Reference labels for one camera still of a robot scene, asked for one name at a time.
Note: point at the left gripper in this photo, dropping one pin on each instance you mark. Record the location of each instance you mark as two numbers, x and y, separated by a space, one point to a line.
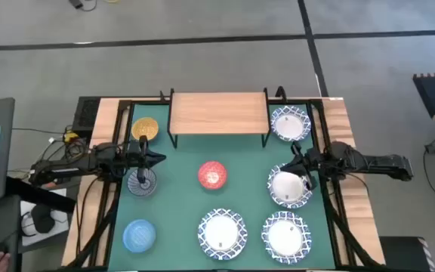
142 158

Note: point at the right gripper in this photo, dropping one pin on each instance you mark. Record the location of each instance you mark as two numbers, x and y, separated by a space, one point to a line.
308 162

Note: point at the blue patterned paper plate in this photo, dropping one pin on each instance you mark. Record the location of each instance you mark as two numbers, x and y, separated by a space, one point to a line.
222 234
285 238
287 189
289 126

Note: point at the navy striped bowl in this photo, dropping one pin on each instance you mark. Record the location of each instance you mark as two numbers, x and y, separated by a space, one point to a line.
150 187

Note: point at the yellow patterned bowl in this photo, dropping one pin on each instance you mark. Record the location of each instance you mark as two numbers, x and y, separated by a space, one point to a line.
145 127

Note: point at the red patterned bowl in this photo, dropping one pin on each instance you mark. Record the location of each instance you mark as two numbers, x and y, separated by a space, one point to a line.
212 175

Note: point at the light blue bowl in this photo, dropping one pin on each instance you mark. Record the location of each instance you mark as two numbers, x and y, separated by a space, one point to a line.
139 236

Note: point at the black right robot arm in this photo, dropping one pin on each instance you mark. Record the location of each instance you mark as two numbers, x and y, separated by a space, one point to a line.
376 164

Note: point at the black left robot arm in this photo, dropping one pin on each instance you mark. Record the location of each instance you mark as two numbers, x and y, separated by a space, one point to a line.
70 166

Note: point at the wooden shelf with black legs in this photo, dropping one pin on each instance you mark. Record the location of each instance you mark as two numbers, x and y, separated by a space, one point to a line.
217 113

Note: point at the green table mat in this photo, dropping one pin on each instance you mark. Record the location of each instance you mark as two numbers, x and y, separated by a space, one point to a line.
179 211

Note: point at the black perforated box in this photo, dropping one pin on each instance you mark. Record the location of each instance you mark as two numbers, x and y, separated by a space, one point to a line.
86 113

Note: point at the yellow plug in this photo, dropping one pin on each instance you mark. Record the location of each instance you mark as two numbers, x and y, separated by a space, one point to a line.
71 136

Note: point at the white paper sheet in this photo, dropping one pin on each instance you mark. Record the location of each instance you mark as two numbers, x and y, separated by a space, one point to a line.
60 226

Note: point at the black bar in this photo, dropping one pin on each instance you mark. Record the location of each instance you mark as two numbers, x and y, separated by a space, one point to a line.
40 194

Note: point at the black headphones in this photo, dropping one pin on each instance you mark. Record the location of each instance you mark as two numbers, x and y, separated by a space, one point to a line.
44 221

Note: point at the black box with striped corner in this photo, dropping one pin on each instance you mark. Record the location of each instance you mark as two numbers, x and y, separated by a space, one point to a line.
402 255

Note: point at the black metal table frame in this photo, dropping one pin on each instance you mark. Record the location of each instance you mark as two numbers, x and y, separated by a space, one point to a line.
111 226

